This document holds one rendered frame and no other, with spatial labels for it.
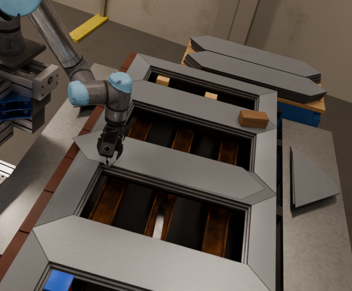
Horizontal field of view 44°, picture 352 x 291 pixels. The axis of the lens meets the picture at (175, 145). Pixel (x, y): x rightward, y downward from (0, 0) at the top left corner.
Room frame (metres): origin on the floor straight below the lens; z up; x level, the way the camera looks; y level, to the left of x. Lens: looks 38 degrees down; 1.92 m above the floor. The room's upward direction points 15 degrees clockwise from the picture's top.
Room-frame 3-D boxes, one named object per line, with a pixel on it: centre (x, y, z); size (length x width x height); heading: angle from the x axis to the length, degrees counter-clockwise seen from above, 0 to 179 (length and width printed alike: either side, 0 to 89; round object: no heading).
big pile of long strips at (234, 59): (2.26, -0.32, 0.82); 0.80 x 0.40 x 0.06; 88
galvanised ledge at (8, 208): (1.46, 0.47, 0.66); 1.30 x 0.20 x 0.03; 178
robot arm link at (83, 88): (1.14, 0.31, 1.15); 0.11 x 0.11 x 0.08; 32
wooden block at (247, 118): (1.66, -0.30, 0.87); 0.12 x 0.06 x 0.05; 106
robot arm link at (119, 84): (1.17, 0.22, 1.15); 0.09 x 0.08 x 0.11; 122
